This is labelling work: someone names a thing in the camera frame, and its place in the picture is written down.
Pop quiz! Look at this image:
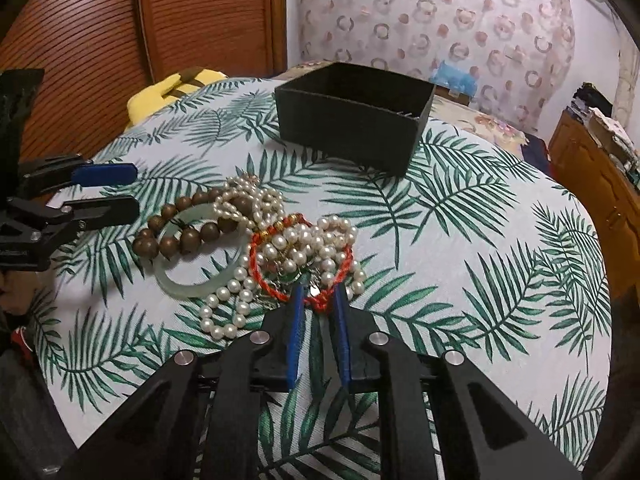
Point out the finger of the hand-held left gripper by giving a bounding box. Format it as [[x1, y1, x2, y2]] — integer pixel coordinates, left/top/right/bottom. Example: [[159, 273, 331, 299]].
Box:
[[17, 154, 139, 196], [7, 196, 141, 246]]

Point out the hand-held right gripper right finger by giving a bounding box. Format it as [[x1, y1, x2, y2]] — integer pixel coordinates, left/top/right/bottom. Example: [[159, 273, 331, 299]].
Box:
[[332, 284, 583, 480]]

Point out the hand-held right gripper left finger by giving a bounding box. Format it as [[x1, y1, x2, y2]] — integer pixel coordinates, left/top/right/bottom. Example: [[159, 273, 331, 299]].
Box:
[[55, 284, 306, 480]]

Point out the large pearl necklace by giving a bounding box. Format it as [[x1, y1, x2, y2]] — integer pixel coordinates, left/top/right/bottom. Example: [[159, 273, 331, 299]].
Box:
[[200, 215, 368, 342]]

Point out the red cord bracelet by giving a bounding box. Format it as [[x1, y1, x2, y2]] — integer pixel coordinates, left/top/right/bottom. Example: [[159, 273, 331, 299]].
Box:
[[248, 214, 358, 314]]

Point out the brown wooden bead bracelet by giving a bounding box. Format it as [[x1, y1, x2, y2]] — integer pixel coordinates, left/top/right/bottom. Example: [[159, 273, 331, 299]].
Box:
[[132, 187, 251, 263]]

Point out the pale green jade bangle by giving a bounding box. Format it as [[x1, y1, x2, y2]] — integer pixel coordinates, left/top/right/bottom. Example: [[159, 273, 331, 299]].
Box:
[[152, 205, 251, 301]]

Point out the small pearl necklace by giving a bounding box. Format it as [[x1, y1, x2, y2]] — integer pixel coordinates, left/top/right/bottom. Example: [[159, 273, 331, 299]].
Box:
[[212, 174, 286, 236]]

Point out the black square box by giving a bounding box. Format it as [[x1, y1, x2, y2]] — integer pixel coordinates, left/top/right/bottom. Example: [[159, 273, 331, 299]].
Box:
[[274, 61, 436, 178]]

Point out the yellow plush toy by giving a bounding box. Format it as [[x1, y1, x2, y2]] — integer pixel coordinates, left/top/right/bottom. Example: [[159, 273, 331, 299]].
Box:
[[126, 66, 228, 129]]

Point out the wooden louvered wardrobe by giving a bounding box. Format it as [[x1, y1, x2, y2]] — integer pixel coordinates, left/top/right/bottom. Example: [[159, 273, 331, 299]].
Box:
[[0, 0, 290, 157]]

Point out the leaf-print tablecloth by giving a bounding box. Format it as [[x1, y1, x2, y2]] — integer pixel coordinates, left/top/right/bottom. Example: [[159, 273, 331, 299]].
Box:
[[27, 76, 613, 480]]

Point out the navy bed sheet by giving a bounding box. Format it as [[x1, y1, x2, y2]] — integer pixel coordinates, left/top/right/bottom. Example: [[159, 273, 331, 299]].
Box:
[[520, 132, 553, 178]]

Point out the small cardboard box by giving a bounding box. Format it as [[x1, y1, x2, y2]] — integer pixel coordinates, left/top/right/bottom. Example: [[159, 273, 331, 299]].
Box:
[[440, 85, 472, 107]]

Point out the blue plastic bag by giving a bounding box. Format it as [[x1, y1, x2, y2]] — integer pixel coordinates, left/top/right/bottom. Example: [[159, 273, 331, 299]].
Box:
[[432, 60, 483, 93]]

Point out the long wooden cabinet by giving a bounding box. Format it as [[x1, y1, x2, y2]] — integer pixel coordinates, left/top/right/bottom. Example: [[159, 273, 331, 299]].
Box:
[[547, 110, 640, 301]]

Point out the white patterned cloth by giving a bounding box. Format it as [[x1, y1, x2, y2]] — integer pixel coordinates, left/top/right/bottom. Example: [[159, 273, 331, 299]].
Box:
[[587, 107, 635, 153]]

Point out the stack of dark clothes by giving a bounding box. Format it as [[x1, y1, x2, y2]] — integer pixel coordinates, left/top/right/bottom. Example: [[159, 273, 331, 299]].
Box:
[[572, 82, 615, 122]]

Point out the ring-patterned sheer curtain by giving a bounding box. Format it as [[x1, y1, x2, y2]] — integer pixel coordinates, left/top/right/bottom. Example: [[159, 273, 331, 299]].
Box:
[[297, 0, 576, 131]]

